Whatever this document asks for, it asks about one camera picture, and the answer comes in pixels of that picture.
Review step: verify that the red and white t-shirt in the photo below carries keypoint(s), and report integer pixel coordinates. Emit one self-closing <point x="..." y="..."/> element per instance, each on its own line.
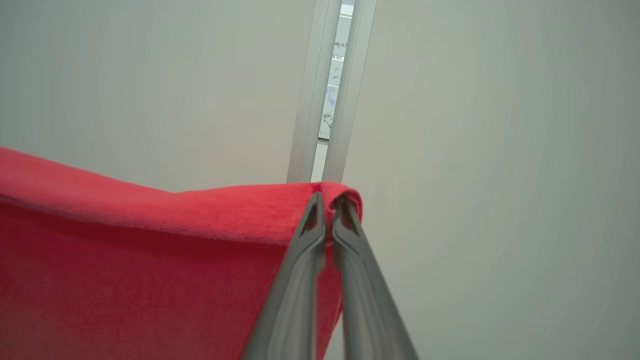
<point x="140" y="270"/>

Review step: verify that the grey partition wall post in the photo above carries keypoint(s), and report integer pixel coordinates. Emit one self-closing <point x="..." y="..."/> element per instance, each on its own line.
<point x="350" y="100"/>
<point x="310" y="100"/>

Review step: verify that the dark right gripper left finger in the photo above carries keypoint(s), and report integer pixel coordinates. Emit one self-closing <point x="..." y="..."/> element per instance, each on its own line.
<point x="295" y="300"/>

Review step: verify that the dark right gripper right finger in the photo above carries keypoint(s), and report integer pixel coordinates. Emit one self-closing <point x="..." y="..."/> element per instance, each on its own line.
<point x="365" y="310"/>

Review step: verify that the whiteboard with writing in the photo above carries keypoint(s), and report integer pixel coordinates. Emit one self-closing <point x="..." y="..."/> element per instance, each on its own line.
<point x="334" y="95"/>

